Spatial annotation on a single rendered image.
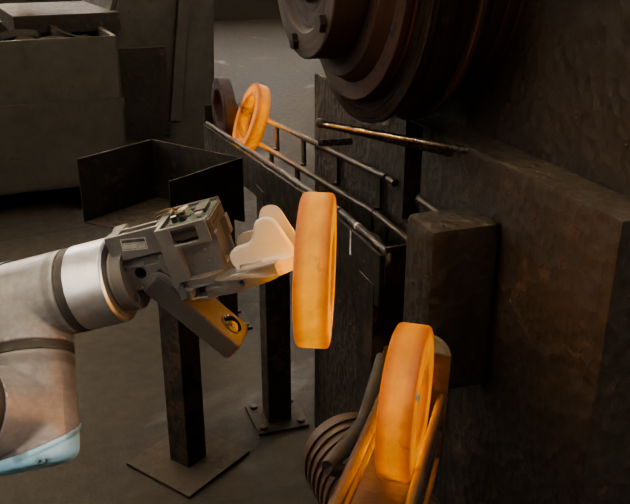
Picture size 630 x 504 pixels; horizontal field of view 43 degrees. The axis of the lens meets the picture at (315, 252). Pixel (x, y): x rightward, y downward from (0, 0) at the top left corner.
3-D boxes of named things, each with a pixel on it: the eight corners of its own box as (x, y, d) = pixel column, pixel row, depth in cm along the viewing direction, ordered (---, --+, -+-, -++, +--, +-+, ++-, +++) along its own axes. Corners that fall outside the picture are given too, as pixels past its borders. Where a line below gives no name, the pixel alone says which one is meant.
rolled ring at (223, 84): (222, 78, 211) (234, 77, 212) (209, 76, 228) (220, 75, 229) (227, 147, 216) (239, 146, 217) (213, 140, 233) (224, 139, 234)
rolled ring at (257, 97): (227, 159, 211) (238, 162, 213) (251, 143, 195) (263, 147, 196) (239, 94, 215) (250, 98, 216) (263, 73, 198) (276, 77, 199)
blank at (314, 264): (338, 179, 85) (307, 178, 85) (330, 214, 70) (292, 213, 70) (335, 314, 90) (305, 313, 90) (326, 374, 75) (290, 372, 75)
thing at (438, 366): (444, 443, 89) (452, 354, 86) (443, 446, 88) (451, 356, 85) (379, 432, 91) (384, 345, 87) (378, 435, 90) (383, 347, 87)
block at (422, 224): (463, 357, 117) (476, 202, 108) (492, 384, 110) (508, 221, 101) (397, 369, 114) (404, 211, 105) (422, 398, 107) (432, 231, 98)
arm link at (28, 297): (8, 367, 88) (5, 282, 91) (110, 344, 86) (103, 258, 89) (-49, 353, 79) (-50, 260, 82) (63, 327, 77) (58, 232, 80)
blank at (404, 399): (419, 485, 84) (388, 479, 85) (438, 341, 88) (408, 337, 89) (403, 483, 70) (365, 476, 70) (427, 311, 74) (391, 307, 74)
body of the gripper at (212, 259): (210, 218, 75) (94, 247, 77) (238, 298, 78) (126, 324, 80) (225, 193, 82) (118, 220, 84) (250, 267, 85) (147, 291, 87)
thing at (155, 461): (173, 417, 201) (151, 138, 174) (253, 454, 187) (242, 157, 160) (110, 457, 186) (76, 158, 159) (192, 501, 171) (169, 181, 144)
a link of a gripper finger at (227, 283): (272, 269, 75) (186, 289, 77) (276, 283, 76) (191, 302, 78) (278, 250, 80) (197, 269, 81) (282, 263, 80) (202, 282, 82)
